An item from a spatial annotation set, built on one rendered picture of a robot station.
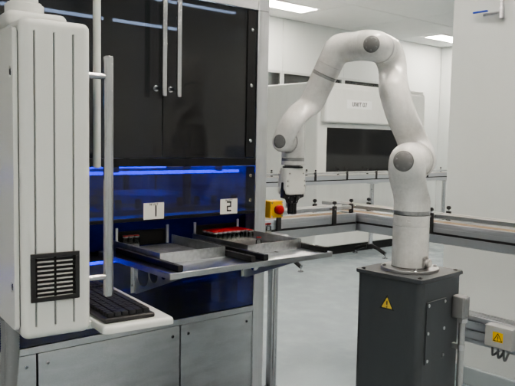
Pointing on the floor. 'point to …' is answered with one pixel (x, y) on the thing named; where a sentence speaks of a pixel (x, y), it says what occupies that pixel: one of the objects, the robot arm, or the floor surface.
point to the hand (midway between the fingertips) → (291, 208)
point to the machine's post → (256, 221)
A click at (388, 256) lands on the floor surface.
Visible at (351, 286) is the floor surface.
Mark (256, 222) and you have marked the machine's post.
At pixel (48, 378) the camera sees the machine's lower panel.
